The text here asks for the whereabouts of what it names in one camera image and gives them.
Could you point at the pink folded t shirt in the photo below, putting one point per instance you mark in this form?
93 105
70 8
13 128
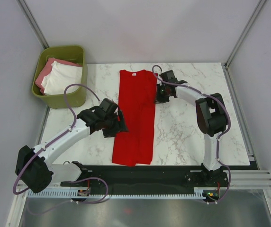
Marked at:
47 69

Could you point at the aluminium frame post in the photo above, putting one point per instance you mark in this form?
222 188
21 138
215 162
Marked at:
252 19
33 23

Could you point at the olive green plastic bin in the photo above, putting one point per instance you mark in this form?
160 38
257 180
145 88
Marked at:
71 53

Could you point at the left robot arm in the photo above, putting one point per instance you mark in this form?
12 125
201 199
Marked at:
35 166

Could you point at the white slotted cable duct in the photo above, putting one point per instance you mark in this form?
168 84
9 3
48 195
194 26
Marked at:
80 193

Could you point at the aluminium rail profile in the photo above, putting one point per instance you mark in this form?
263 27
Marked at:
240 177

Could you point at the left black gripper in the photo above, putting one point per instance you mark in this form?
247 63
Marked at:
120 126

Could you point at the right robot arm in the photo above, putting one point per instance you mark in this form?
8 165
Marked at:
212 117

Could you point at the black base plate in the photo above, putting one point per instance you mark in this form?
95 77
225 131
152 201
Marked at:
147 178

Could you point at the white folded t shirt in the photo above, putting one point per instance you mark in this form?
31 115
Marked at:
60 77

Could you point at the left aluminium frame post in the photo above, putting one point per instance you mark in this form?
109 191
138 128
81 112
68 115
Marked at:
33 23

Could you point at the red t shirt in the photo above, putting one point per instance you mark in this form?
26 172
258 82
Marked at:
137 101

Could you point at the right aluminium frame post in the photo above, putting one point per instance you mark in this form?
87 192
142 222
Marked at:
252 19

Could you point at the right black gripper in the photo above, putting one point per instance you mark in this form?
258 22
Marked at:
160 100

